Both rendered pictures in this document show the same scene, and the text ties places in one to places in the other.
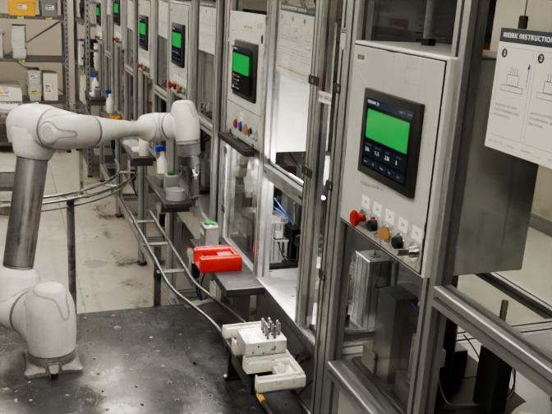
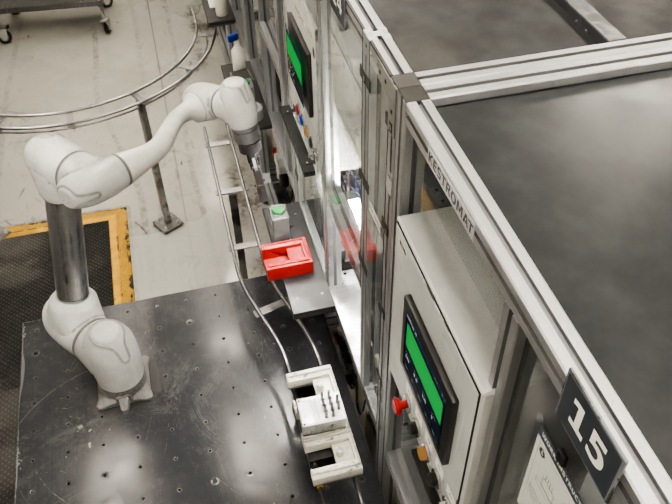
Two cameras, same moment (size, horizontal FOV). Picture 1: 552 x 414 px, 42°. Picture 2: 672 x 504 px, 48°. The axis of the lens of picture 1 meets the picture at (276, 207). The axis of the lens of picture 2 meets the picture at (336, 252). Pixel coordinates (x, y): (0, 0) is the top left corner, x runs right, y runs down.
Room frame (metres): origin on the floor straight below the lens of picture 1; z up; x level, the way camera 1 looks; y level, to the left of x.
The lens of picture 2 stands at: (0.74, -0.18, 2.75)
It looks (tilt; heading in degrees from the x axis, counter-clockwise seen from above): 44 degrees down; 7
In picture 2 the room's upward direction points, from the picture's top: 1 degrees counter-clockwise
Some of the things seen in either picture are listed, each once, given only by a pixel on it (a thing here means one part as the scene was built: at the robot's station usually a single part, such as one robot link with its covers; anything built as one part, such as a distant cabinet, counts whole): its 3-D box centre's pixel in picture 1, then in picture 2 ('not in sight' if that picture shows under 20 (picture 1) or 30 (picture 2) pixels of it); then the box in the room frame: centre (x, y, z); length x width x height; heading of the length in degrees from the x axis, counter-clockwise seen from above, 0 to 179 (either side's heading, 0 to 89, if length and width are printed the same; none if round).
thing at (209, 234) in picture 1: (211, 237); (281, 223); (2.67, 0.24, 0.97); 0.08 x 0.08 x 0.12; 21
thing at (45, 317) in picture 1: (48, 315); (111, 351); (2.16, 0.72, 0.85); 0.18 x 0.16 x 0.22; 56
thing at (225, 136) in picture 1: (236, 140); (297, 136); (2.64, 0.16, 1.37); 0.36 x 0.04 x 0.04; 21
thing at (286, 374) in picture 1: (260, 361); (322, 426); (1.95, 0.02, 0.84); 0.36 x 0.14 x 0.10; 21
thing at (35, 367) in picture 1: (52, 357); (122, 383); (2.13, 0.71, 0.71); 0.22 x 0.18 x 0.06; 21
